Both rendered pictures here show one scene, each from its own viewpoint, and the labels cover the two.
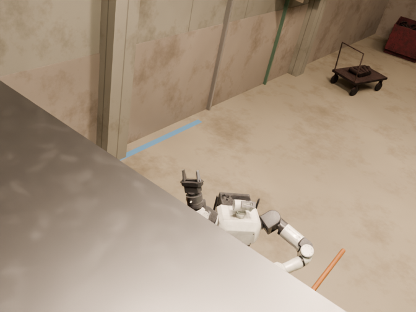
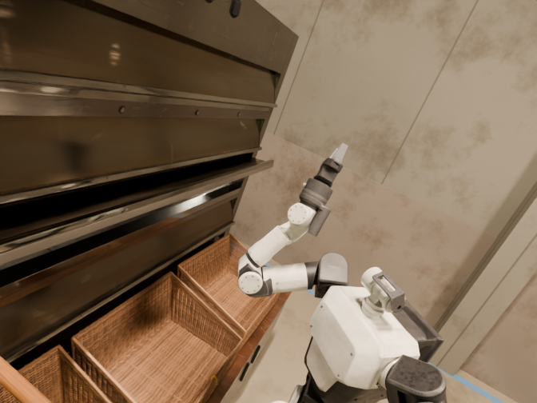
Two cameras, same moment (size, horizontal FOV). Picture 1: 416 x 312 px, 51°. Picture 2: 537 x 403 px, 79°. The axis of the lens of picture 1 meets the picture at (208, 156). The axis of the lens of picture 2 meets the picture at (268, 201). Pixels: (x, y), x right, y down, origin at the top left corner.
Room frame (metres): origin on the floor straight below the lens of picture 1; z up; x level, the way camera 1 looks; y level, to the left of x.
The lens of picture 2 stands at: (1.41, -0.93, 1.89)
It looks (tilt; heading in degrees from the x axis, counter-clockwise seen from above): 21 degrees down; 75
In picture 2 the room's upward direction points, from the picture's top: 21 degrees clockwise
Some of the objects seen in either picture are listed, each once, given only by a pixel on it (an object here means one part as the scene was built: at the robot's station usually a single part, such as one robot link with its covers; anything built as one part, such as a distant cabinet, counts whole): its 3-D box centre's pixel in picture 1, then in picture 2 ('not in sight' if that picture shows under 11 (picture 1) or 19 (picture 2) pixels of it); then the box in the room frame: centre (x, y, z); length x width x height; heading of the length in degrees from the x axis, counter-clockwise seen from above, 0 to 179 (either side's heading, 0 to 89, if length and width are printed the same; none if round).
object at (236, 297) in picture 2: not in sight; (232, 285); (1.81, 0.63, 0.72); 0.56 x 0.49 x 0.28; 59
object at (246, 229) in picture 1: (233, 224); (364, 345); (2.03, -0.25, 1.27); 0.34 x 0.30 x 0.36; 103
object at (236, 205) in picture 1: (241, 207); (379, 292); (1.97, -0.26, 1.47); 0.10 x 0.07 x 0.09; 103
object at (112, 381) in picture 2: not in sight; (166, 351); (1.51, 0.10, 0.72); 0.56 x 0.49 x 0.28; 61
